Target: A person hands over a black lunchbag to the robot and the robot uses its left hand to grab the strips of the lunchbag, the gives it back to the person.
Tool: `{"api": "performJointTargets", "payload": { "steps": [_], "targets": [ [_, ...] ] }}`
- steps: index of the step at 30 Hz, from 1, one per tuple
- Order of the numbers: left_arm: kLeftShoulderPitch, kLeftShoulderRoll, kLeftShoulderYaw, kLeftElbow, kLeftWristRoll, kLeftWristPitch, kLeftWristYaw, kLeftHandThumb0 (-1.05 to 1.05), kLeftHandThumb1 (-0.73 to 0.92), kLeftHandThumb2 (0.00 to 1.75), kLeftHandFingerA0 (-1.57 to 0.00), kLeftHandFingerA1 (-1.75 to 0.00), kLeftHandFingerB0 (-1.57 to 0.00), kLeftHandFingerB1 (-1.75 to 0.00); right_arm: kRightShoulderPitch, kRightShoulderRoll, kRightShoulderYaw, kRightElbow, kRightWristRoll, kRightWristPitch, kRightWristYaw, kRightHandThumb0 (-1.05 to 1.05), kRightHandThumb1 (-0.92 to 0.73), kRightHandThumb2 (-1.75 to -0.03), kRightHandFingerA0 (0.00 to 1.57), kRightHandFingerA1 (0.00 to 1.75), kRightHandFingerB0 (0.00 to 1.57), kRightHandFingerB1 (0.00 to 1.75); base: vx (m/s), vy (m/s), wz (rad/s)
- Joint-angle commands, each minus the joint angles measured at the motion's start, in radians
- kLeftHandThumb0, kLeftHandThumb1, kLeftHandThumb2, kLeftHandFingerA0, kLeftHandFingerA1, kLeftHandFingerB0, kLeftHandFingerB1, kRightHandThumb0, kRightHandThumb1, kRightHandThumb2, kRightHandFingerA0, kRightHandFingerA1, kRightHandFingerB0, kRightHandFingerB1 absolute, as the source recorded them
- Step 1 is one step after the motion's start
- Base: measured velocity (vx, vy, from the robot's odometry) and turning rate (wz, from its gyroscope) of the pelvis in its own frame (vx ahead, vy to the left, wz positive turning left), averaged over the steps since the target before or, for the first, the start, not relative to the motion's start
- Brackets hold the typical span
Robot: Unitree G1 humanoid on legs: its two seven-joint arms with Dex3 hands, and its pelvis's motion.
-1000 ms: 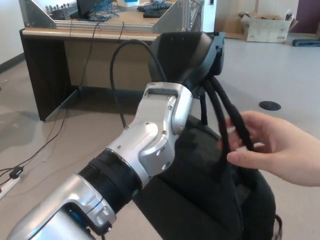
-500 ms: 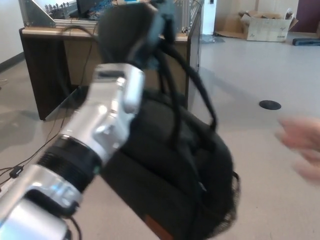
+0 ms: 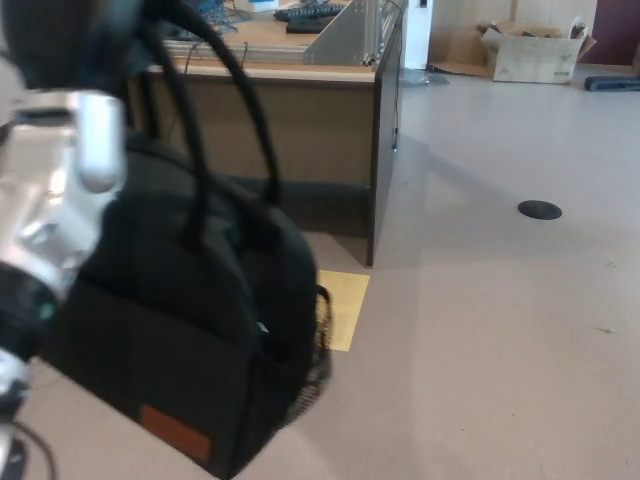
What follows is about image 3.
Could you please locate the black flat device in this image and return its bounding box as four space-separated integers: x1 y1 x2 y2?
285 17 331 35

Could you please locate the dark brown office desk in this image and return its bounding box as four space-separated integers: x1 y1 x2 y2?
124 0 406 266

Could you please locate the black lunch bag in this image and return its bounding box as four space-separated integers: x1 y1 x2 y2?
42 0 334 480

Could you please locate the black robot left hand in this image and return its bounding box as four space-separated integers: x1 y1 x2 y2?
0 0 166 96

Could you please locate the aluminium profile frame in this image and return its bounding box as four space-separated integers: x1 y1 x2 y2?
159 0 404 66

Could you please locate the dark maroon door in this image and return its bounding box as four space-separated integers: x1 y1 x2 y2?
579 0 640 65

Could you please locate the clear plastic wrap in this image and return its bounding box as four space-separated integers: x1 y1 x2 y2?
399 68 450 86

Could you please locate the black computer keyboard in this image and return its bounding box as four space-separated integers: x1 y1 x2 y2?
273 3 346 22

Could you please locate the yellow paper sheet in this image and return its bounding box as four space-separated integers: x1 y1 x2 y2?
317 269 371 352

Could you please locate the black hanging desk cable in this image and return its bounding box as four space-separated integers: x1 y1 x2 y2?
387 0 404 151

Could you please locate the blue foam pad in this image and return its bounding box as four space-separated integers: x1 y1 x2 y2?
584 74 640 93

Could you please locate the open cardboard box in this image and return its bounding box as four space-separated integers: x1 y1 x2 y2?
479 19 597 84

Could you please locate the blue cable bundle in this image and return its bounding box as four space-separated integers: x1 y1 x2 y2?
194 0 251 36

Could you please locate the white pillar cabinet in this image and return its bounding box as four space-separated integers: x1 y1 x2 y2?
403 0 431 71

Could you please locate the black round floor cover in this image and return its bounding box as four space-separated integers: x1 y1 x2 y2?
518 199 563 220

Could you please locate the flat cardboard sheet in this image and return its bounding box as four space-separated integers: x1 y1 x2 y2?
428 22 501 79

